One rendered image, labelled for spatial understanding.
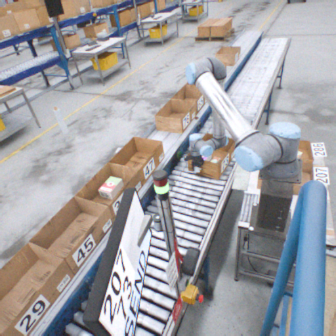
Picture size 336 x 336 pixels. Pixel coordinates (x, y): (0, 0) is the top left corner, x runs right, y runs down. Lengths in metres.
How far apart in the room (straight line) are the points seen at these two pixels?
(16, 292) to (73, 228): 0.46
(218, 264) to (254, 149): 1.49
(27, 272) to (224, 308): 1.48
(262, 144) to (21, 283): 1.53
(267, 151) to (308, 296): 1.10
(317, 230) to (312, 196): 0.06
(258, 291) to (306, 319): 2.21
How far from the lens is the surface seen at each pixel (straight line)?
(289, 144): 1.44
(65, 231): 1.92
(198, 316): 2.38
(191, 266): 1.31
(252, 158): 1.31
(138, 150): 2.39
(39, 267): 1.82
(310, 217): 0.36
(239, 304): 2.43
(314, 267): 0.32
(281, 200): 1.67
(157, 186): 0.88
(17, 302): 1.76
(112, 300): 0.84
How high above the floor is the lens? 2.22
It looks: 38 degrees down
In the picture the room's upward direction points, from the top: 8 degrees counter-clockwise
